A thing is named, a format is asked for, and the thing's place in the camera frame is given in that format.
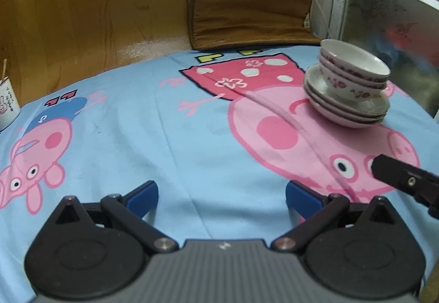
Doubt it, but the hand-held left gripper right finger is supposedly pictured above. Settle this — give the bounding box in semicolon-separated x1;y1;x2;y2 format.
271;180;407;253

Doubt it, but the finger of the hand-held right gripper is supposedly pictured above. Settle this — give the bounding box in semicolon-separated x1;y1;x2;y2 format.
372;154;439;202
415;194;439;219

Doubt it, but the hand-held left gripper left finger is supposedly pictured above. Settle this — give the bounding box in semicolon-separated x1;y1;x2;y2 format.
41;180;179;253

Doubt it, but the white floral bowl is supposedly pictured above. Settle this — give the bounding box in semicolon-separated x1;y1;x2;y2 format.
320;63;386;101
318;52;388;91
319;39;392;82

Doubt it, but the printed blanket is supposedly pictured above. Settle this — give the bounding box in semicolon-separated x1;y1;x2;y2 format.
0;42;439;303

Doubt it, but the frosted glass sliding door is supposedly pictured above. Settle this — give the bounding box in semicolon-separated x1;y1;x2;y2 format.
319;0;439;118

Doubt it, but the white enamel mug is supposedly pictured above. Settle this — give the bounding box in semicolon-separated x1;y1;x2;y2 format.
0;77;20;132

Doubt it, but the wood-grain board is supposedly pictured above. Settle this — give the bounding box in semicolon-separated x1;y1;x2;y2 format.
0;0;193;108

